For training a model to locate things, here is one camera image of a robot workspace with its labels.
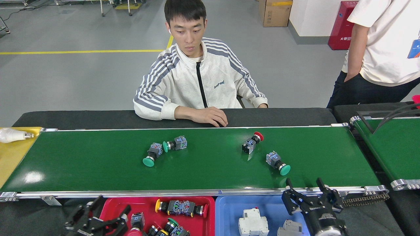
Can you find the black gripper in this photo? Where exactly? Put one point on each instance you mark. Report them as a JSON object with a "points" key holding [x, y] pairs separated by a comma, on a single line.
{"points": [[326, 221], [80, 232]]}

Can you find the white circuit breaker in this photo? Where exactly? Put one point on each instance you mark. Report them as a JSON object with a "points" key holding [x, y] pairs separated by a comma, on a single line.
{"points": [[252, 223], [290, 228]]}

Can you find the yellow mushroom push button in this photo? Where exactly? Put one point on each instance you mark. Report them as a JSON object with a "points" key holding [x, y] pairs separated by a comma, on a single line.
{"points": [[169, 207]]}

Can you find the green push button blue block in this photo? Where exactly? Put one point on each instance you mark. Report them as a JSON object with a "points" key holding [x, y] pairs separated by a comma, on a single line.
{"points": [[175, 227]]}

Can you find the seated person's right forearm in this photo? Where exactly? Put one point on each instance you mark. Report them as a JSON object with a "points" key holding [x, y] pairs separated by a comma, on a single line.
{"points": [[157, 109]]}

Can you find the seated person's left forearm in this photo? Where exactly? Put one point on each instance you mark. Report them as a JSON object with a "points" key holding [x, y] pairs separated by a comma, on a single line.
{"points": [[259, 95]]}

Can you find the standing person's right forearm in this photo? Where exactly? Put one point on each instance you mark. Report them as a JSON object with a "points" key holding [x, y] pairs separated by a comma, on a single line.
{"points": [[356, 55]]}

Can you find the red plastic tray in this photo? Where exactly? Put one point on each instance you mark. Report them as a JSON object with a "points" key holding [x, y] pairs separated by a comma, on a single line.
{"points": [[115, 206]]}

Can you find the blue plastic tray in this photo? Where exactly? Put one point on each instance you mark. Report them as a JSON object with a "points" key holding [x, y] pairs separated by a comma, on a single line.
{"points": [[229, 216]]}

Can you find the green conveyor belt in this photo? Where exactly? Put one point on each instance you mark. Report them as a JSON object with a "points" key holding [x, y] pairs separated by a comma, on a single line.
{"points": [[400, 150], [210, 164]]}

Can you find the yellow plastic tray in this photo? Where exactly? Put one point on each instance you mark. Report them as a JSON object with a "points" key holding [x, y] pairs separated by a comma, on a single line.
{"points": [[13, 154]]}

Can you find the seated person's left hand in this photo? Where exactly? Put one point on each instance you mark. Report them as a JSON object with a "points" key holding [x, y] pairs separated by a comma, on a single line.
{"points": [[263, 106]]}

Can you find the seated person's right hand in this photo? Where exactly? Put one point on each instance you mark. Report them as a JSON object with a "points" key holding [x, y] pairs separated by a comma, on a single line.
{"points": [[206, 115]]}

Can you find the white light bulb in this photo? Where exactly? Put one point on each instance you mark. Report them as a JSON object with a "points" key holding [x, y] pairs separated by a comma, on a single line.
{"points": [[11, 135]]}

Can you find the seated person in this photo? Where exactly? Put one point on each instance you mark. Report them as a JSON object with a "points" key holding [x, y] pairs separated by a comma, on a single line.
{"points": [[197, 78]]}

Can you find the standing person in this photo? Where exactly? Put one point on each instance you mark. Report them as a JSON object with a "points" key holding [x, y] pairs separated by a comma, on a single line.
{"points": [[387, 49]]}

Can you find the red fire extinguisher cabinet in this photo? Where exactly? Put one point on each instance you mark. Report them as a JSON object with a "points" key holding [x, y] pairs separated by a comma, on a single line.
{"points": [[343, 26]]}

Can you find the blue ID badge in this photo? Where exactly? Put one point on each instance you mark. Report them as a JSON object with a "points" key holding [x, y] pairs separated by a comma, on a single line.
{"points": [[414, 49]]}

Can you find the cardboard box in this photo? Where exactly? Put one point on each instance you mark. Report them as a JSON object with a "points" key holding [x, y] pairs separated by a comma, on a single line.
{"points": [[275, 13]]}

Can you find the black bracket frame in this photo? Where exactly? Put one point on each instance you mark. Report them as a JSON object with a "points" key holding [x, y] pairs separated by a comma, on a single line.
{"points": [[365, 123]]}

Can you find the metal frame rack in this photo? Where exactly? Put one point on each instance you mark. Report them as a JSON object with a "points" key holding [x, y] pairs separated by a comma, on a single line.
{"points": [[82, 2], [129, 8]]}

